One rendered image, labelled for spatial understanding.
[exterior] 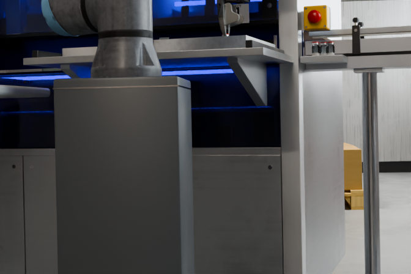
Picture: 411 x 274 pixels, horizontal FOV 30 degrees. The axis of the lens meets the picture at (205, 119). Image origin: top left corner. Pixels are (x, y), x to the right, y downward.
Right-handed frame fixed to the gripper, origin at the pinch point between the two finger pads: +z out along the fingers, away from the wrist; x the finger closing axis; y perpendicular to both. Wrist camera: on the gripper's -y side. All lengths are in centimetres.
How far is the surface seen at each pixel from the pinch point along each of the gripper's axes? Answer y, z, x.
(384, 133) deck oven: -14, 50, 640
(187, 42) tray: -4.4, 4.4, -19.2
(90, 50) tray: -39.0, 4.2, -8.1
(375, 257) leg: 38, 70, 34
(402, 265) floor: 39, 94, 143
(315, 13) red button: 24.2, -5.6, 15.2
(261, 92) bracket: 8.0, 17.6, 11.0
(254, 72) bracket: 8.1, 11.9, 3.2
